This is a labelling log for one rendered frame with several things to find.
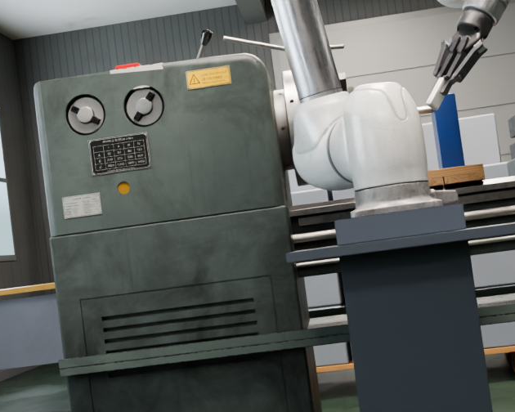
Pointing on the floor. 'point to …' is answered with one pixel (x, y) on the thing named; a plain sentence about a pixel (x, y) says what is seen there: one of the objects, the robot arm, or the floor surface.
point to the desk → (20, 329)
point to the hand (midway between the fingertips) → (438, 93)
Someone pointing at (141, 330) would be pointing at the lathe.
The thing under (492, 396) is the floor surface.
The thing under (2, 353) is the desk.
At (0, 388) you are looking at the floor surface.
